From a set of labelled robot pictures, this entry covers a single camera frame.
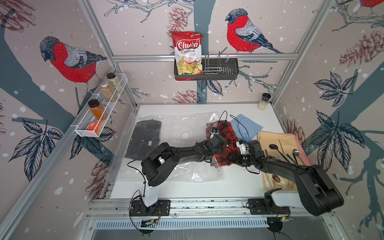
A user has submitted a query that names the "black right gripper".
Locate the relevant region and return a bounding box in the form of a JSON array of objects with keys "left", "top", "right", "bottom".
[{"left": 225, "top": 151, "right": 255, "bottom": 166}]

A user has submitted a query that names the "red black plaid shirt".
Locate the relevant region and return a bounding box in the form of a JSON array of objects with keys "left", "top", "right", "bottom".
[{"left": 206, "top": 121, "right": 240, "bottom": 167}]

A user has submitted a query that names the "light blue cloth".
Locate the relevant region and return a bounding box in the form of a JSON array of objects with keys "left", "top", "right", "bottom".
[{"left": 230, "top": 115, "right": 263, "bottom": 142}]

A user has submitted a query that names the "clear plastic vacuum bag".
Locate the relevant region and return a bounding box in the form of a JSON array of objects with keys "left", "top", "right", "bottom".
[{"left": 116, "top": 112, "right": 224, "bottom": 183}]

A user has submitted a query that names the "grey pinstriped shirt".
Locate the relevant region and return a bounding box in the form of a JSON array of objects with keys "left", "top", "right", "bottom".
[{"left": 125, "top": 119, "right": 162, "bottom": 160}]

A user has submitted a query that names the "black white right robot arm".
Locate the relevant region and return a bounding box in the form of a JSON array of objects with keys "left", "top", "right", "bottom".
[{"left": 234, "top": 140, "right": 345, "bottom": 216}]

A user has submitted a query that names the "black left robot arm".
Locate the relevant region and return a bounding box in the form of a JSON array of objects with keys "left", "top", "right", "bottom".
[{"left": 141, "top": 135, "right": 227, "bottom": 208}]

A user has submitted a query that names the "beige folded cloth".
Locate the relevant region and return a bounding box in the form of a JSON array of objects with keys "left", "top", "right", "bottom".
[{"left": 258, "top": 131, "right": 311, "bottom": 191}]

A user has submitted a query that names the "red Chuba cassava chips bag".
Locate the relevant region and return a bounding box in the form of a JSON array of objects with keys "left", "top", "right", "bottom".
[{"left": 171, "top": 32, "right": 203, "bottom": 81}]

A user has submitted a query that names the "black ladle spoon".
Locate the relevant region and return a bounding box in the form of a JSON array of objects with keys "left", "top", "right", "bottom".
[{"left": 269, "top": 144, "right": 290, "bottom": 163}]

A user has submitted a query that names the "silver spoon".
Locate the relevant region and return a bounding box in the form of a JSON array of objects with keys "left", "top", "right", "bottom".
[{"left": 293, "top": 149, "right": 300, "bottom": 165}]

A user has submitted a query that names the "pink tray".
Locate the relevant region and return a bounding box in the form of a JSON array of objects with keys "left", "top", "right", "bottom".
[{"left": 294, "top": 135, "right": 312, "bottom": 166}]

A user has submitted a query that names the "pepper grinder black cap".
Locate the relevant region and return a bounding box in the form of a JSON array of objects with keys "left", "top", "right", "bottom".
[{"left": 258, "top": 93, "right": 271, "bottom": 110}]

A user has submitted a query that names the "small orange box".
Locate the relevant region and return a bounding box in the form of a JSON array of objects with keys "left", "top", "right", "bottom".
[{"left": 87, "top": 121, "right": 102, "bottom": 135}]

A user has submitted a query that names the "spice jar black lid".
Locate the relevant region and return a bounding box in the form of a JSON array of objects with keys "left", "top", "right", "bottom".
[{"left": 107, "top": 73, "right": 123, "bottom": 93}]

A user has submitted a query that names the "orange sauce jar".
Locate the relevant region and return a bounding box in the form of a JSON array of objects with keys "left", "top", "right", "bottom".
[{"left": 88, "top": 99, "right": 107, "bottom": 121}]

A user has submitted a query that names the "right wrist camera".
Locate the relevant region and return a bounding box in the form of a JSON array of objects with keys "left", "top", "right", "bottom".
[{"left": 237, "top": 142, "right": 249, "bottom": 155}]

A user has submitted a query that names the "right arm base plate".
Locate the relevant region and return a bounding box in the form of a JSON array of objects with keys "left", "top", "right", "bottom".
[{"left": 246, "top": 198, "right": 291, "bottom": 216}]

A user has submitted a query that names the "black wire wall basket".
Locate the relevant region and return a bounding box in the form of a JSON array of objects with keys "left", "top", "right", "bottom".
[{"left": 174, "top": 55, "right": 239, "bottom": 81}]

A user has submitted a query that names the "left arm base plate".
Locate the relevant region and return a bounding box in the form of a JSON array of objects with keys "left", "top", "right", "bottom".
[{"left": 130, "top": 200, "right": 171, "bottom": 217}]

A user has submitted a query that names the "clear acrylic wall shelf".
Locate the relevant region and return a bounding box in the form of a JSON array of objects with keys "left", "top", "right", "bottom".
[{"left": 75, "top": 73, "right": 128, "bottom": 138}]

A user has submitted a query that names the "aluminium mounting rail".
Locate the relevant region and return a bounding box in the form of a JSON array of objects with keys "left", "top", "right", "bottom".
[{"left": 85, "top": 196, "right": 334, "bottom": 219}]

